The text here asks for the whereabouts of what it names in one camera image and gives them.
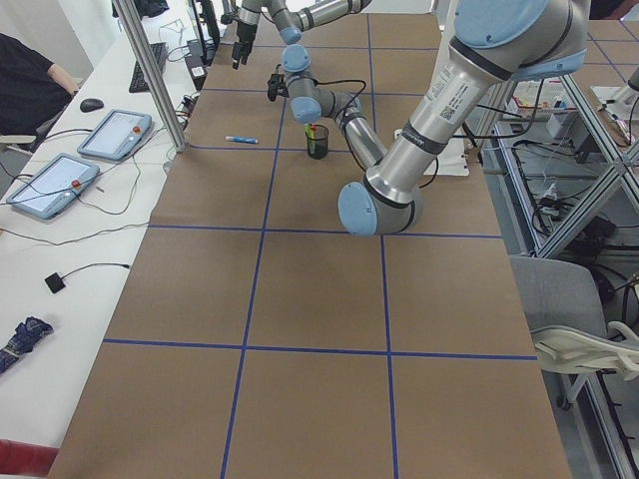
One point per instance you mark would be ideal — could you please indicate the teach pendant tablet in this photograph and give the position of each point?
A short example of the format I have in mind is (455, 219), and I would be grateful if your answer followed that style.
(116, 136)
(54, 187)

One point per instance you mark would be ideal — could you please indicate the seated person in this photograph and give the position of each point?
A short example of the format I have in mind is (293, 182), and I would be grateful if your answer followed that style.
(34, 89)

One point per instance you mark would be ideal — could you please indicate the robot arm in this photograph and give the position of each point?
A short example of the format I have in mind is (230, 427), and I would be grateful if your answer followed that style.
(492, 42)
(290, 24)

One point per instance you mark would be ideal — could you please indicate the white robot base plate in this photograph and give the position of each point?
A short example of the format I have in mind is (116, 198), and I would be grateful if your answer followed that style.
(451, 162)

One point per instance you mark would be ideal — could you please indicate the small black puck device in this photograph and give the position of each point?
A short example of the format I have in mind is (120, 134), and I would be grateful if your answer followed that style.
(55, 282)

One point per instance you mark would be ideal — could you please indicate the brown table mat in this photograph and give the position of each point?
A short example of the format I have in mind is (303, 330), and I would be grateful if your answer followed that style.
(255, 338)

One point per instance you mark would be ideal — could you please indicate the green pen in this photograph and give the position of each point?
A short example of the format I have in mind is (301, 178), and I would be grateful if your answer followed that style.
(311, 136)

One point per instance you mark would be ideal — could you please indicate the grey office chair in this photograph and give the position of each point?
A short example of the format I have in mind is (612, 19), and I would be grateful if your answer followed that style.
(566, 321)

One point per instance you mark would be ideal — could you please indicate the teach pendant tablet far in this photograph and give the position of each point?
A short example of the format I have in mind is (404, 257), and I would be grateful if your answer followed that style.
(116, 136)

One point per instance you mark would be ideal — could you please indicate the teach pendant tablet near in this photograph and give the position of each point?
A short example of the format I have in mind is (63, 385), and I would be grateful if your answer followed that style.
(54, 187)

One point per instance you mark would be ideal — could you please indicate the blue pen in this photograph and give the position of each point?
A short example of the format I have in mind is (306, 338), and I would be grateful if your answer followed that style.
(242, 140)

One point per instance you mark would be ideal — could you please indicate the aluminium frame post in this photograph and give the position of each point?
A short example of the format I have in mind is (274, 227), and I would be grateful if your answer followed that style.
(139, 42)

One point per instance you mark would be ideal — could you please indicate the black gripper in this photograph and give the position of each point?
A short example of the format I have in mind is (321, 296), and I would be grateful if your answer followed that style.
(245, 31)

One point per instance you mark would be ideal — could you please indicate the black mesh pen cup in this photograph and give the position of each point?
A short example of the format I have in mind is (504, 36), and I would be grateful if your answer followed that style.
(322, 147)

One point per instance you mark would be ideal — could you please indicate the folded blue umbrella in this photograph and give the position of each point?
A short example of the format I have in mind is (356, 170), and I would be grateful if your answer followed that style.
(26, 335)

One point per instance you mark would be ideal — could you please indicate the black computer mouse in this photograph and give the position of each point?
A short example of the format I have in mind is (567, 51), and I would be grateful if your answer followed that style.
(90, 105)

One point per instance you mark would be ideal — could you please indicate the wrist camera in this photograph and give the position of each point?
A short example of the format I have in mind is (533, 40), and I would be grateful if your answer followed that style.
(277, 87)

